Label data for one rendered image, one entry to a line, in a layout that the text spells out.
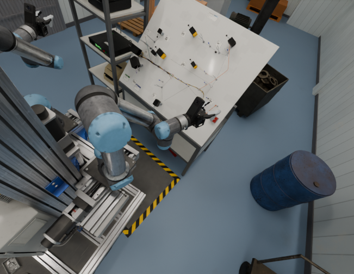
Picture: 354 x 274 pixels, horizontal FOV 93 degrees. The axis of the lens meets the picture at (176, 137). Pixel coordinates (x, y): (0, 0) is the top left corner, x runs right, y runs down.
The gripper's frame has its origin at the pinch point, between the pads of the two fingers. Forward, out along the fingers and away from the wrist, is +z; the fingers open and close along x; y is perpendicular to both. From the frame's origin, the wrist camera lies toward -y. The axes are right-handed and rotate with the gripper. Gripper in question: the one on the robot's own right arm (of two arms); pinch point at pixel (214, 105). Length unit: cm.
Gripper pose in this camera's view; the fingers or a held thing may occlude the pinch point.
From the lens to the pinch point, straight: 94.6
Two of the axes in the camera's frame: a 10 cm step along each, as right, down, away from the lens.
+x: 5.7, 6.7, -4.8
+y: -1.2, 6.4, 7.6
